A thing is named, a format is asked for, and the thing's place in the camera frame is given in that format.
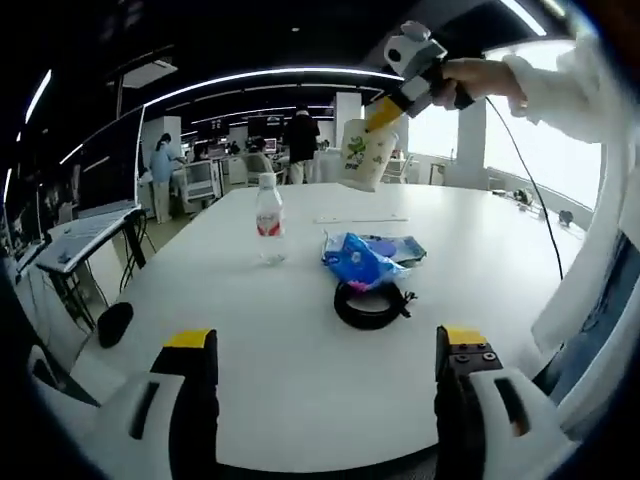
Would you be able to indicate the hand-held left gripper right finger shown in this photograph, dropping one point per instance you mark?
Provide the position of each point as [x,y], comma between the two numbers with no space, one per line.
[460,415]

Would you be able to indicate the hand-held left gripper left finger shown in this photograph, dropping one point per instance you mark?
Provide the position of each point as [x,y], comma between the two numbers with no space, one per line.
[192,400]

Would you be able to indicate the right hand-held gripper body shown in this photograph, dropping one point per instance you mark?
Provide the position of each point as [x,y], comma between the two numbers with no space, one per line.
[417,60]

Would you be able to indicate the paper cup green print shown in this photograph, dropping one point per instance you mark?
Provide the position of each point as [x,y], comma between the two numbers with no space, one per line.
[362,157]

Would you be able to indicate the black oval pouch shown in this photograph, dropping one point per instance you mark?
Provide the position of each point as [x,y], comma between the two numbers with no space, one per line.
[115,325]

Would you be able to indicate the blue tissue packet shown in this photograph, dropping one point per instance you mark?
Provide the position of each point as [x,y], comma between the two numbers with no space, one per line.
[360,265]

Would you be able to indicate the clear water bottle red label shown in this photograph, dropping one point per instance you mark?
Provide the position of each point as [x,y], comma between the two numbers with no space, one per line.
[270,225]

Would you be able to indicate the small clutter on table edge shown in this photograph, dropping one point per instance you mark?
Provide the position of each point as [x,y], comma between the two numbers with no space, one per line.
[525,197]

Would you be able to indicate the person's right hand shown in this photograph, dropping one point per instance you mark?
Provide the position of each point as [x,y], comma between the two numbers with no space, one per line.
[480,77]

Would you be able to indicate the white table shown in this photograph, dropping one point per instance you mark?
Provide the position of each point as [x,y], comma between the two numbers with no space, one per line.
[300,390]

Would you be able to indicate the black laptop stand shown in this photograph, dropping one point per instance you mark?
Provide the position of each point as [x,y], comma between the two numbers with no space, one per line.
[135,240]

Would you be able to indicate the person's blue jeans leg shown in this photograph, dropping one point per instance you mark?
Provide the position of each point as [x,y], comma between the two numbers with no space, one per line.
[600,310]

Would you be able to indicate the white mesh office chair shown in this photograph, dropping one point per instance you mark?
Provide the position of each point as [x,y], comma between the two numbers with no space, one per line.
[202,180]

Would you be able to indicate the silver laptop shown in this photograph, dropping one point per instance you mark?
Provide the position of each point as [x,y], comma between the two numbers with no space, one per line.
[110,165]

